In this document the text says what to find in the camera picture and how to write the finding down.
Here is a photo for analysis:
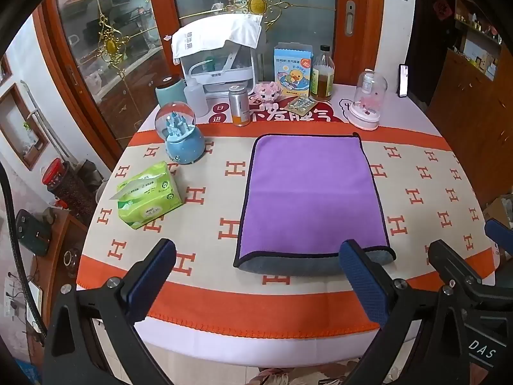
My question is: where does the metal can with orange label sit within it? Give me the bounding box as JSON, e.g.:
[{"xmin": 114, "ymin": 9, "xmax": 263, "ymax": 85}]
[{"xmin": 228, "ymin": 85, "xmax": 252, "ymax": 127}]

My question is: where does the white power strip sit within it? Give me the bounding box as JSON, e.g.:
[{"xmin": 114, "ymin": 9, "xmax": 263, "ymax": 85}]
[{"xmin": 4, "ymin": 276, "xmax": 44, "ymax": 322}]

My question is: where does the blue box with duck print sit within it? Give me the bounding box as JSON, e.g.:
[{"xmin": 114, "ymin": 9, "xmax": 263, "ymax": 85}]
[{"xmin": 273, "ymin": 42, "xmax": 315, "ymax": 98}]

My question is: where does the orange and cream patterned blanket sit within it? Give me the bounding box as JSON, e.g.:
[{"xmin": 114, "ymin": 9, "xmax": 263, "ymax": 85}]
[{"xmin": 76, "ymin": 122, "xmax": 500, "ymax": 338}]

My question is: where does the black smartphone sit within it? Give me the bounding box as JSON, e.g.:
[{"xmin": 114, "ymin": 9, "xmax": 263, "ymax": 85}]
[{"xmin": 398, "ymin": 63, "xmax": 410, "ymax": 98}]

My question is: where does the pink pig toy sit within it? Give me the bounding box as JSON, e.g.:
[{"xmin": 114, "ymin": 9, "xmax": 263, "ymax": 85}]
[{"xmin": 253, "ymin": 81, "xmax": 282, "ymax": 103}]

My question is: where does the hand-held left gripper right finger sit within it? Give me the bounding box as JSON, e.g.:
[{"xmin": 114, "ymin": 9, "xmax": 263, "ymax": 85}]
[{"xmin": 339, "ymin": 239, "xmax": 470, "ymax": 385}]

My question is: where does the red wall sticker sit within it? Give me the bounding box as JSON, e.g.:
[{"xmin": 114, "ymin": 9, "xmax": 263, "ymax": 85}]
[{"xmin": 433, "ymin": 0, "xmax": 454, "ymax": 21}]

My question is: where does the wooden glass door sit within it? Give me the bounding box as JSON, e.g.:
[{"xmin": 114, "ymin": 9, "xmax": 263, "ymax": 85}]
[
  {"xmin": 145, "ymin": 0, "xmax": 386, "ymax": 86},
  {"xmin": 34, "ymin": 0, "xmax": 182, "ymax": 160}
]

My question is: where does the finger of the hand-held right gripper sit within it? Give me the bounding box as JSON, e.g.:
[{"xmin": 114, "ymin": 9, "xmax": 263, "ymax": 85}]
[
  {"xmin": 427, "ymin": 239, "xmax": 488, "ymax": 290},
  {"xmin": 484, "ymin": 218, "xmax": 513, "ymax": 258}
]

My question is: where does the blue castle snow globe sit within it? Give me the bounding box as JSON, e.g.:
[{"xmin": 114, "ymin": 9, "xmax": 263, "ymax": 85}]
[{"xmin": 155, "ymin": 101, "xmax": 206, "ymax": 165}]

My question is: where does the jar with red lid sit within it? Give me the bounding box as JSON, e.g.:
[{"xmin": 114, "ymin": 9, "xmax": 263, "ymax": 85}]
[{"xmin": 42, "ymin": 158, "xmax": 72, "ymax": 194}]

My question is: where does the metal rack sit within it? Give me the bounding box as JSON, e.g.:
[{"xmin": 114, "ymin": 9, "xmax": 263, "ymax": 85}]
[{"xmin": 20, "ymin": 80, "xmax": 72, "ymax": 162}]

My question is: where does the white plastic bottle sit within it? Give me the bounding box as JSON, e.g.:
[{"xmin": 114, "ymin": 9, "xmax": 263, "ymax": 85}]
[{"xmin": 184, "ymin": 77, "xmax": 210, "ymax": 118}]

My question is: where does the wooden framed window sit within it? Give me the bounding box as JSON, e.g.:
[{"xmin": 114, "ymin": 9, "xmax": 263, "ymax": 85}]
[{"xmin": 0, "ymin": 82, "xmax": 51, "ymax": 170}]

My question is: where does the glass dome with pink base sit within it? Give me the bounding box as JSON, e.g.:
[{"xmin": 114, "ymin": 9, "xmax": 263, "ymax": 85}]
[{"xmin": 346, "ymin": 69, "xmax": 389, "ymax": 131}]

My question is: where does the black device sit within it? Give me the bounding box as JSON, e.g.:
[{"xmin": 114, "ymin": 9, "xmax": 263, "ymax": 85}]
[{"xmin": 15, "ymin": 210, "xmax": 52, "ymax": 256}]

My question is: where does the purple towel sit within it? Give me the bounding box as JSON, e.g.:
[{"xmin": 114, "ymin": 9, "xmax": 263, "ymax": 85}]
[{"xmin": 233, "ymin": 132, "xmax": 397, "ymax": 277}]

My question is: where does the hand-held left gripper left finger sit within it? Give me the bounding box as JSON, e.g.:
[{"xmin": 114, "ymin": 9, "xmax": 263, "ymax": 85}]
[{"xmin": 42, "ymin": 238, "xmax": 177, "ymax": 385}]

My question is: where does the silver door handle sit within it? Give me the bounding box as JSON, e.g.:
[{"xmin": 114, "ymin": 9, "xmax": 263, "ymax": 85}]
[{"xmin": 345, "ymin": 1, "xmax": 357, "ymax": 36}]

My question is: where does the green tissue pack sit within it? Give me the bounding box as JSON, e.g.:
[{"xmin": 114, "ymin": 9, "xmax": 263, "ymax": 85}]
[{"xmin": 109, "ymin": 161, "xmax": 184, "ymax": 230}]

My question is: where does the foil blister pack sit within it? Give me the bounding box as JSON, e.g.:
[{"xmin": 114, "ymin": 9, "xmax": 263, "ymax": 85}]
[{"xmin": 289, "ymin": 96, "xmax": 317, "ymax": 115}]

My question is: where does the teal canister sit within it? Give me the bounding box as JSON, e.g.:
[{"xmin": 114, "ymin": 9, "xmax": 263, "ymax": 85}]
[{"xmin": 155, "ymin": 76, "xmax": 188, "ymax": 110}]

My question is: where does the white cloth cover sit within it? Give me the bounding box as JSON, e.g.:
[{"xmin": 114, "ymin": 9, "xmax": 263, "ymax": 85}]
[{"xmin": 171, "ymin": 13, "xmax": 267, "ymax": 65}]

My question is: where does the black cable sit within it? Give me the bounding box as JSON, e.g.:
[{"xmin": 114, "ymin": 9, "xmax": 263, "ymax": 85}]
[{"xmin": 0, "ymin": 164, "xmax": 46, "ymax": 331}]

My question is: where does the cardboard box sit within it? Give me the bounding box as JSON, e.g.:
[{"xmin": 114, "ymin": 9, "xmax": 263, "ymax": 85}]
[{"xmin": 483, "ymin": 194, "xmax": 513, "ymax": 230}]

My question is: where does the wooden side table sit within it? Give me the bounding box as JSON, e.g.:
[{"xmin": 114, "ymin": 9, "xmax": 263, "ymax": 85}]
[{"xmin": 23, "ymin": 208, "xmax": 89, "ymax": 331}]

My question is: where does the wooden cabinet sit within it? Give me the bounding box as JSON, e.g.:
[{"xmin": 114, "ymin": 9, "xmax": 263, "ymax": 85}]
[{"xmin": 426, "ymin": 48, "xmax": 513, "ymax": 210}]

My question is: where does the glass bottle of yellow liquid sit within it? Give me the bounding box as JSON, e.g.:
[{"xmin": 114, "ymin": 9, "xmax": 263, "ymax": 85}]
[{"xmin": 310, "ymin": 45, "xmax": 335, "ymax": 102}]

